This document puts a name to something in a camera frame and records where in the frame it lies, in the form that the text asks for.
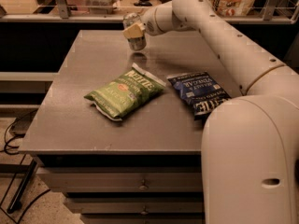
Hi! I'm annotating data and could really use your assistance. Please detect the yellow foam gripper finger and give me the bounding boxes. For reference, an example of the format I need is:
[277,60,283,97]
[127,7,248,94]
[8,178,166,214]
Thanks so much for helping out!
[122,22,145,39]

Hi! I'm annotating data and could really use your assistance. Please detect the silver 7up soda can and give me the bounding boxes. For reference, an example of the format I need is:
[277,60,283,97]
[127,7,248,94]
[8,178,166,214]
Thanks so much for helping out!
[122,13,147,51]

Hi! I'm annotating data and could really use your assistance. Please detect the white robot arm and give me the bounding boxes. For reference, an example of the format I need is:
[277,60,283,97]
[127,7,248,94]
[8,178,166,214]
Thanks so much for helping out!
[123,0,299,224]

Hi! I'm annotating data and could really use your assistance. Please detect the green kettle chips bag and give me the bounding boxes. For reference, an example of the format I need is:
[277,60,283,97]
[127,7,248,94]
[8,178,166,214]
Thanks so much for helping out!
[84,63,165,121]

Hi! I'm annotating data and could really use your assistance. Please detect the blue kettle chips bag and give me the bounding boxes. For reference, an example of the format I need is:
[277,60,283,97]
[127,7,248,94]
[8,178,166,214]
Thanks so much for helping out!
[167,72,231,119]

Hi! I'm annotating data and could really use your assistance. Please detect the grey drawer cabinet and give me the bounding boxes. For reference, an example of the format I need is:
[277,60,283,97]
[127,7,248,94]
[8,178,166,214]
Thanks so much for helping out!
[21,31,239,224]

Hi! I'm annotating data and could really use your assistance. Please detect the top drawer round knob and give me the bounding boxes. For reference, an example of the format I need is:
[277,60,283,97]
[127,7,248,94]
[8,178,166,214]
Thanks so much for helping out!
[139,179,149,190]

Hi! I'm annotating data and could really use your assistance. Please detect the drawer round knob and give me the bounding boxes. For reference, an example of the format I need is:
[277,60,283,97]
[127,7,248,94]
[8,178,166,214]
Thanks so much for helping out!
[140,206,149,216]
[139,179,149,190]

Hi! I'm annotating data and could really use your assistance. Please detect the middle drawer round knob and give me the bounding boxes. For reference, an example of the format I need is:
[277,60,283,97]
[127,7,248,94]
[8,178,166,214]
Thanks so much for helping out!
[140,206,149,216]

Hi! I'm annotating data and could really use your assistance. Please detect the black metal stand leg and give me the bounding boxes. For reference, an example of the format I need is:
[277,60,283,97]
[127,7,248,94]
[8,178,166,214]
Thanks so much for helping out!
[7,160,36,214]

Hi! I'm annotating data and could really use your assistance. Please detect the metal window rail frame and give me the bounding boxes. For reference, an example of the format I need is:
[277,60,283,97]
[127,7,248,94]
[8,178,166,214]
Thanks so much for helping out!
[0,0,299,24]

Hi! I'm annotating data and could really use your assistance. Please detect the black cables left floor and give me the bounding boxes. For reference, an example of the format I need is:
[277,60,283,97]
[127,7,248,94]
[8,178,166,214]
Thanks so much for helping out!
[2,109,39,156]

